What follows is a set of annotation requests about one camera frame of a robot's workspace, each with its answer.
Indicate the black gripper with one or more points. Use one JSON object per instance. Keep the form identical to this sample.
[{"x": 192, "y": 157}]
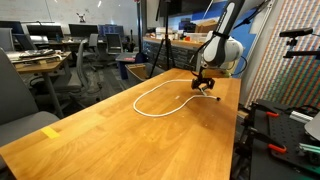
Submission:
[{"x": 198, "y": 81}]

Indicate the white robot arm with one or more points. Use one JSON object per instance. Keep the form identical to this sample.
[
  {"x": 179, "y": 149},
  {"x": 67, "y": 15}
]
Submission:
[{"x": 220, "y": 48}]

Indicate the grey plastic bin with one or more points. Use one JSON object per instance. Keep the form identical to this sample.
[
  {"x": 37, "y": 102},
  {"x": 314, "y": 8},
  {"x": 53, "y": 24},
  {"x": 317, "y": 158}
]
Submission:
[{"x": 140, "y": 72}]

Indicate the black perforated side table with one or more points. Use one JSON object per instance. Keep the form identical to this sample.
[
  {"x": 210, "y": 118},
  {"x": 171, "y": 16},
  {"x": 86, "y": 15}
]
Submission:
[{"x": 267, "y": 164}]

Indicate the black computer monitor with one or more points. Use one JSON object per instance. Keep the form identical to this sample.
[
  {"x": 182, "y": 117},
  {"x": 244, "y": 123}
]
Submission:
[{"x": 81, "y": 30}]

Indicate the yellow tape marker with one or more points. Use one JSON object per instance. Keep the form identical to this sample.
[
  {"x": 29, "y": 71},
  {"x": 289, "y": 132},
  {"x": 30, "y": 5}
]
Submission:
[{"x": 50, "y": 132}]

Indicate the grey chair foreground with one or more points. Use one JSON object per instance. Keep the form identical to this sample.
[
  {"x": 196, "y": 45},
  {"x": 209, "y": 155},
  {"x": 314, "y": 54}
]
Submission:
[{"x": 19, "y": 114}]

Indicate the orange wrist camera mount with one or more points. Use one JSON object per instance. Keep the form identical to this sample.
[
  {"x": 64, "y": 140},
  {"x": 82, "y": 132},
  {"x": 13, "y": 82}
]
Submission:
[{"x": 215, "y": 73}]

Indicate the red handled clamp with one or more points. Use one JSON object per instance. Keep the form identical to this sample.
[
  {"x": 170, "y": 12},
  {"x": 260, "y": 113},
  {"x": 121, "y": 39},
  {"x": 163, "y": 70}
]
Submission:
[{"x": 272, "y": 144}]

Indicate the black camera on stand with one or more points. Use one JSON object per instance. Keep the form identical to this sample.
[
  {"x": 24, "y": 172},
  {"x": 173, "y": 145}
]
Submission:
[{"x": 293, "y": 34}]

